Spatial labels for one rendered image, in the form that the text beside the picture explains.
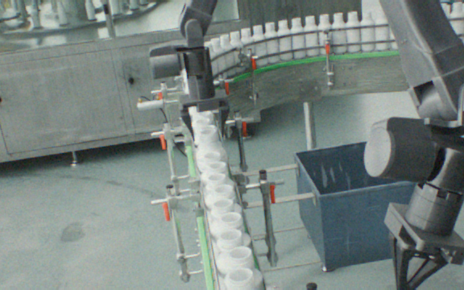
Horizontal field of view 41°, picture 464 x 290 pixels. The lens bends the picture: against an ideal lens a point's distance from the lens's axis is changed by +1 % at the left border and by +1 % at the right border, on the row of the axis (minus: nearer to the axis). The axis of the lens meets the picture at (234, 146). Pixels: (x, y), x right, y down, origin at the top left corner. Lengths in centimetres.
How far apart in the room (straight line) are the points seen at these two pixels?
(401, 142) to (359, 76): 205
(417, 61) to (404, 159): 13
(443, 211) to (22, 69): 394
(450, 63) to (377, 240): 99
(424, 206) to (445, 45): 19
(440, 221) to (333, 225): 88
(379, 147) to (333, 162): 118
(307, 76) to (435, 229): 202
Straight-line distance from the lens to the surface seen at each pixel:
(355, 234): 166
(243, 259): 95
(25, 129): 462
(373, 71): 275
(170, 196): 135
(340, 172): 192
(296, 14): 642
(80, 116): 453
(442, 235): 78
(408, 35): 77
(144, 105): 212
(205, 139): 137
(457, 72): 76
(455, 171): 75
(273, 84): 270
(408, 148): 71
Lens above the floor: 166
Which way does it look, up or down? 21 degrees down
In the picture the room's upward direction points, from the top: 8 degrees counter-clockwise
